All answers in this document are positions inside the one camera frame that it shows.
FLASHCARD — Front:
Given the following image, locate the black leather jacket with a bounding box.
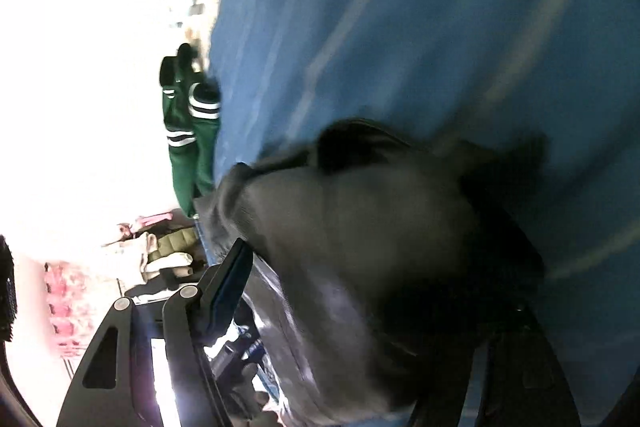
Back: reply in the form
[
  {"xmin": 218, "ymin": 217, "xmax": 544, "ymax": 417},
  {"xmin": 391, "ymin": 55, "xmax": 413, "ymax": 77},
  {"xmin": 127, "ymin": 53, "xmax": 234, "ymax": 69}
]
[{"xmin": 195, "ymin": 120, "xmax": 548, "ymax": 426}]

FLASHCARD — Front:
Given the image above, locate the clothes rack with garments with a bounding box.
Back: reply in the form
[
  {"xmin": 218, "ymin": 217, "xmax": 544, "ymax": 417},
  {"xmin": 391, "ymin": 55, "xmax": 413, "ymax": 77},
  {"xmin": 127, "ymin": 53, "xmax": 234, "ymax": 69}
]
[{"xmin": 96, "ymin": 209, "xmax": 207, "ymax": 291}]

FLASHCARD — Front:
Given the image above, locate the pink floral curtain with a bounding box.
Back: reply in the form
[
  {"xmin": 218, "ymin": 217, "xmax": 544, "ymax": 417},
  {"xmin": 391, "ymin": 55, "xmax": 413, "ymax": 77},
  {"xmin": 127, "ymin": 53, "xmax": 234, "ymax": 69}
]
[{"xmin": 43, "ymin": 261, "xmax": 96, "ymax": 359}]

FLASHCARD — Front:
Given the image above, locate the folded green striped garment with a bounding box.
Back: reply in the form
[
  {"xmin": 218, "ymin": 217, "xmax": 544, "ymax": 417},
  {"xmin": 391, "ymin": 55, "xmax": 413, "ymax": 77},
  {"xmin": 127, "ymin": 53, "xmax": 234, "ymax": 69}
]
[{"xmin": 160, "ymin": 43, "xmax": 221, "ymax": 217}]

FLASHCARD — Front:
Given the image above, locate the blue striped plaid bedsheet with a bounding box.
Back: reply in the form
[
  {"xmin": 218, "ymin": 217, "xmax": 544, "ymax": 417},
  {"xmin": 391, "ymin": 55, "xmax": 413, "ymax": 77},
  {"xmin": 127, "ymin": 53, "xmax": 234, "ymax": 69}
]
[{"xmin": 192, "ymin": 0, "xmax": 640, "ymax": 427}]

